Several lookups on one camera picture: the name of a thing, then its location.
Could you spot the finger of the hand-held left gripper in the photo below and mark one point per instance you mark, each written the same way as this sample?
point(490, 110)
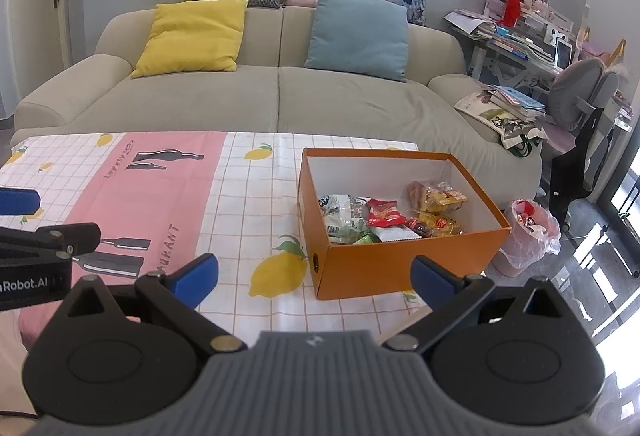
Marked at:
point(20, 201)
point(80, 233)

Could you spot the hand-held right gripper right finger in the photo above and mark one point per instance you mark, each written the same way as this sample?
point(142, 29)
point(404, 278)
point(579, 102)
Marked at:
point(431, 278)

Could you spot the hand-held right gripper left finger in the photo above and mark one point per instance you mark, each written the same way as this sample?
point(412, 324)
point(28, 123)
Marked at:
point(196, 278)

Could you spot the orange cardboard box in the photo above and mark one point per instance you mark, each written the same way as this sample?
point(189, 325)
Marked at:
point(400, 266)

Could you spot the yellow cracker packet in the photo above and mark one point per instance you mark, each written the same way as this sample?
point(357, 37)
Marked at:
point(440, 223)

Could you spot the silver snack packet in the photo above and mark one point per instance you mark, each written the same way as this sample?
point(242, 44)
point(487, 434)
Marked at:
point(395, 232)

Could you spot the green raisin packet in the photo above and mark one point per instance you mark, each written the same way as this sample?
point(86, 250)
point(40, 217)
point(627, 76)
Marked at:
point(364, 238)

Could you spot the red snack packet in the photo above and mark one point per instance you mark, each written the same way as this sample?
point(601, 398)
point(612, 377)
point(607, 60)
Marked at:
point(385, 213)

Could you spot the orange label date packet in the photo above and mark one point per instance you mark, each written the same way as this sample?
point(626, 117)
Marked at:
point(435, 196)

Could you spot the pink and white tablecloth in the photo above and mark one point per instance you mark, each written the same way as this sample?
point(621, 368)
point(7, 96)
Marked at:
point(240, 216)

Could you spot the pink trash bin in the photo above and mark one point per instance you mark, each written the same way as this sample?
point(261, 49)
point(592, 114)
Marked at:
point(527, 236)

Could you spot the black garment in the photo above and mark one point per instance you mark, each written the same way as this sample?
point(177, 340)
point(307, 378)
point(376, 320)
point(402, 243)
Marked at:
point(575, 166)

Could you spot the white door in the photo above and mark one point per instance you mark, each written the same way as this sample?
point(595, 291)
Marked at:
point(35, 16)

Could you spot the stack of books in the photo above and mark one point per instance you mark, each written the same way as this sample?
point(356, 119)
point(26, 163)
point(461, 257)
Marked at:
point(517, 102)

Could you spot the beige sofa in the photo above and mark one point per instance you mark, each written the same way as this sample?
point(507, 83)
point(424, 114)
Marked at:
point(325, 106)

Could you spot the yellow pillow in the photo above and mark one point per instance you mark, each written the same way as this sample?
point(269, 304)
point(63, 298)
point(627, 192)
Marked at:
point(195, 36)

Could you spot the white desk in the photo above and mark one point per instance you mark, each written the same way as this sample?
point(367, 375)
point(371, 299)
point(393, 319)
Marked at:
point(505, 54)

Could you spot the grey office chair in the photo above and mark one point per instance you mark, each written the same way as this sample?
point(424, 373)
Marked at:
point(580, 89)

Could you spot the teal pillow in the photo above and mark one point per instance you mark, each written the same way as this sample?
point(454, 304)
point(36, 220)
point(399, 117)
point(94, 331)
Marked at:
point(357, 34)

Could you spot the pile of papers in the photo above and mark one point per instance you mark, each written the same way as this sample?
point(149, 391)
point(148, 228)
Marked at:
point(470, 22)

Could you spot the white tablet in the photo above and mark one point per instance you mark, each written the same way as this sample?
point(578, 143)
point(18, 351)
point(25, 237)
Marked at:
point(563, 54)

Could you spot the red bag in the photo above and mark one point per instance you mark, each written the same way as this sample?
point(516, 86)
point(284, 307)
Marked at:
point(511, 6)

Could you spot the pink desk shelf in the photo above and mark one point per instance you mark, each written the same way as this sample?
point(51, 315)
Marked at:
point(540, 9)

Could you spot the yellow wooden hanger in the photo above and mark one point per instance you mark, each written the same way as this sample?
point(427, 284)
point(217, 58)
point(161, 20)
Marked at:
point(617, 51)

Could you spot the pink cushion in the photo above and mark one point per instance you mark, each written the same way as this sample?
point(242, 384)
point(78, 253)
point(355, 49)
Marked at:
point(300, 0)

